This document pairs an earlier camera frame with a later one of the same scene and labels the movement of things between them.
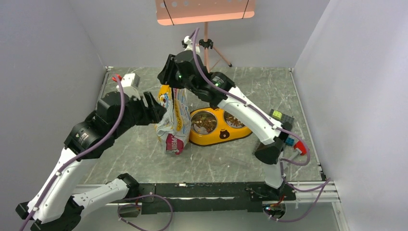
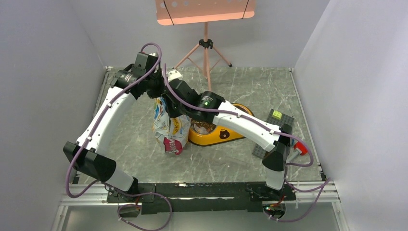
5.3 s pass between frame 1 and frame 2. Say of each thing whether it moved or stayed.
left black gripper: moved
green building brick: stayed
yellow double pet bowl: stayed
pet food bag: stayed
